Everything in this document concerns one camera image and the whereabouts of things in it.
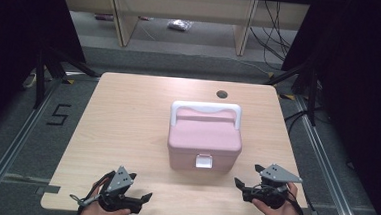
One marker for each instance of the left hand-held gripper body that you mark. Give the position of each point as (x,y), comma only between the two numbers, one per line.
(120,191)

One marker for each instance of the pink flat floor item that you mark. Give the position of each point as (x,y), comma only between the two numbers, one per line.
(104,16)

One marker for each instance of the person's left hand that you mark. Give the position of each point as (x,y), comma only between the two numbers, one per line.
(98,213)

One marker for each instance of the black table grommet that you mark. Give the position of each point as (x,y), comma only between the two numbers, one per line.
(222,94)

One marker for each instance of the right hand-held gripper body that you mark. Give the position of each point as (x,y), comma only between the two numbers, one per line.
(270,189)

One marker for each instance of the black metal stand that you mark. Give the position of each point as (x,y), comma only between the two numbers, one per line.
(312,95)
(40,78)

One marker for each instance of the clear plastic bag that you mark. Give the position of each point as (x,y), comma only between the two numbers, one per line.
(179,25)

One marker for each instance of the metal floor rail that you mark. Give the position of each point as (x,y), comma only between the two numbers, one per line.
(325,169)
(12,150)

